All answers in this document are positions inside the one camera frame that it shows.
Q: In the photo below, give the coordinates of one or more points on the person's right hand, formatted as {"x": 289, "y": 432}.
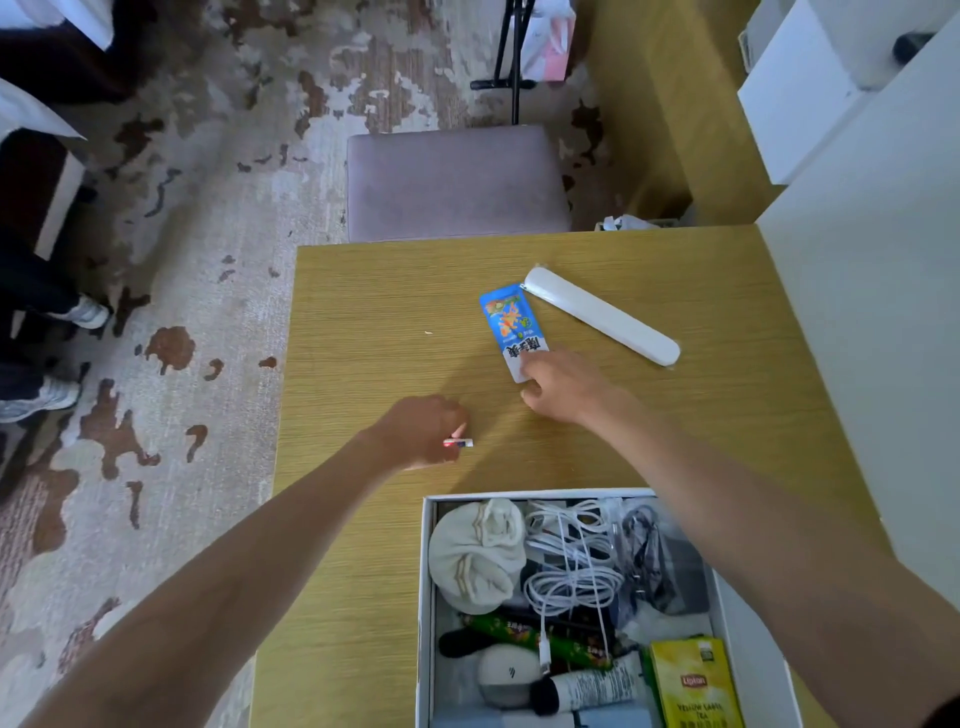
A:
{"x": 571, "y": 388}

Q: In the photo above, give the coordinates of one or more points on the person's left hand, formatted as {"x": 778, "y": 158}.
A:
{"x": 416, "y": 433}

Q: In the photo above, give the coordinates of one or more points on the person's right thumb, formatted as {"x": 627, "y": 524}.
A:
{"x": 535, "y": 400}

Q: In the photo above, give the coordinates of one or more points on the person's left fingers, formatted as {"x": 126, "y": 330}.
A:
{"x": 452, "y": 421}

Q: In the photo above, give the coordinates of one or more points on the small red white item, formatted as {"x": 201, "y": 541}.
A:
{"x": 459, "y": 442}

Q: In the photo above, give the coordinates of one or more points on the blue snack sachet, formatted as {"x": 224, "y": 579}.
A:
{"x": 510, "y": 324}

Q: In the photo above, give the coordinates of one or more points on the person's left forearm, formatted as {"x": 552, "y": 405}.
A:
{"x": 225, "y": 600}

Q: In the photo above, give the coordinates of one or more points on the person's right forearm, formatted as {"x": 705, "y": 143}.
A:
{"x": 787, "y": 577}

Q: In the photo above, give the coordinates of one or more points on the long white case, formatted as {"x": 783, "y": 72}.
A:
{"x": 600, "y": 315}

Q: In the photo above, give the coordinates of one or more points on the cream rolled socks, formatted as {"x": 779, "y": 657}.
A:
{"x": 476, "y": 555}

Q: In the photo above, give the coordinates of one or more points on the white plastic bag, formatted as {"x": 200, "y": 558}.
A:
{"x": 626, "y": 223}

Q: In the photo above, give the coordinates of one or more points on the green snack packet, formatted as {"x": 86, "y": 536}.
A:
{"x": 510, "y": 634}

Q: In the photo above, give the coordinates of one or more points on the mauve padded stool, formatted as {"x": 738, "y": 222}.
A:
{"x": 457, "y": 184}

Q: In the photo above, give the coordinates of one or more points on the white round pouch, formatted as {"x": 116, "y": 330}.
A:
{"x": 504, "y": 675}

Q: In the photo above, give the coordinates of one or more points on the white tube with black cap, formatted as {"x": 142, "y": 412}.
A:
{"x": 592, "y": 686}

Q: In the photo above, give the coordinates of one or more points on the wooden cabinet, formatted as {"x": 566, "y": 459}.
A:
{"x": 667, "y": 112}

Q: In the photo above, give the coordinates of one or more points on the white cardboard box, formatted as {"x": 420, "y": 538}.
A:
{"x": 750, "y": 645}

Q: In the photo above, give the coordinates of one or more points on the yellow tea box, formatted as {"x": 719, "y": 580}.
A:
{"x": 694, "y": 686}

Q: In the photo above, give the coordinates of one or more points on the black metal stand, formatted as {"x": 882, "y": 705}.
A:
{"x": 514, "y": 52}

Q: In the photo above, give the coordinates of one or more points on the pink and white bag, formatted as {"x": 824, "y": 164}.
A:
{"x": 551, "y": 37}

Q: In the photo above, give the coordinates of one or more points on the white cabinet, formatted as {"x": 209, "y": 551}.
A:
{"x": 795, "y": 105}

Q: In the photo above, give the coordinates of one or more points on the small black object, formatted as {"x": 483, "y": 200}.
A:
{"x": 911, "y": 46}

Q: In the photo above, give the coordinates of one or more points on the bed with white sheets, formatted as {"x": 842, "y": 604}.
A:
{"x": 30, "y": 112}

